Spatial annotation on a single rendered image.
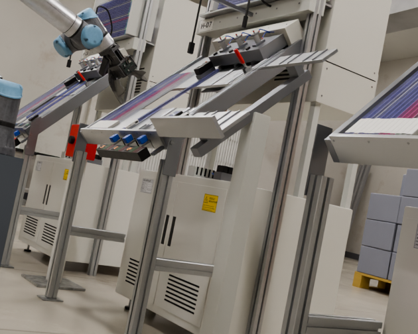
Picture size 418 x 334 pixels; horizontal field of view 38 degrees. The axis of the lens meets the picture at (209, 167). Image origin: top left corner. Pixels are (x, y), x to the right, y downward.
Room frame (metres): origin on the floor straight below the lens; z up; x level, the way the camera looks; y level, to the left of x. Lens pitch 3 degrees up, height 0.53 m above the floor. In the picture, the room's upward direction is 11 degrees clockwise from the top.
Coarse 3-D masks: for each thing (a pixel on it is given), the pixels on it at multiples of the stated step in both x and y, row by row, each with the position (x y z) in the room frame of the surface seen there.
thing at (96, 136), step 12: (84, 132) 2.52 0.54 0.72; (96, 132) 2.42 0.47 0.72; (108, 132) 2.32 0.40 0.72; (120, 132) 2.23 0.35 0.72; (132, 132) 2.15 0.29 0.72; (144, 132) 2.08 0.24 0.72; (156, 132) 2.00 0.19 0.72; (120, 144) 2.31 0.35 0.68; (132, 144) 2.22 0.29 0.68; (156, 144) 2.06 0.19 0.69
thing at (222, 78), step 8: (232, 64) 2.46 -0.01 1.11; (248, 64) 2.34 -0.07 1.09; (184, 72) 2.74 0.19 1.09; (216, 72) 2.45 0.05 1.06; (224, 72) 2.40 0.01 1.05; (232, 72) 2.34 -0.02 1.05; (240, 72) 2.29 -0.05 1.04; (192, 80) 2.53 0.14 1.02; (208, 80) 2.40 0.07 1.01; (216, 80) 2.34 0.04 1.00; (224, 80) 2.29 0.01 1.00; (232, 80) 2.23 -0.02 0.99; (176, 88) 2.53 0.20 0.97; (184, 88) 2.48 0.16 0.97; (192, 88) 2.43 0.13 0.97; (200, 88) 2.38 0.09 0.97; (208, 88) 2.47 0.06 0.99; (216, 88) 2.41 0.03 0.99
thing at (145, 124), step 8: (144, 112) 2.41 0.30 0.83; (160, 112) 2.29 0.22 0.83; (168, 112) 2.24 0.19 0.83; (184, 112) 2.13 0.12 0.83; (128, 120) 2.41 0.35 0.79; (144, 120) 2.29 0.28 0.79; (112, 128) 2.41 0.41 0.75; (120, 128) 2.35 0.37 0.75; (128, 128) 2.26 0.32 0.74; (136, 128) 2.24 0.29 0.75; (144, 128) 2.17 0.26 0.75; (152, 128) 2.14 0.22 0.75
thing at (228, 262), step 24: (264, 120) 1.80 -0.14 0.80; (240, 144) 1.82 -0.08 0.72; (264, 144) 1.81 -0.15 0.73; (240, 168) 1.80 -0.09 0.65; (240, 192) 1.79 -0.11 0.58; (240, 216) 1.79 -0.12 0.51; (240, 240) 1.80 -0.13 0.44; (216, 264) 1.82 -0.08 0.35; (240, 264) 1.81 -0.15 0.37; (216, 288) 1.80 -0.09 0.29; (216, 312) 1.79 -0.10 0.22
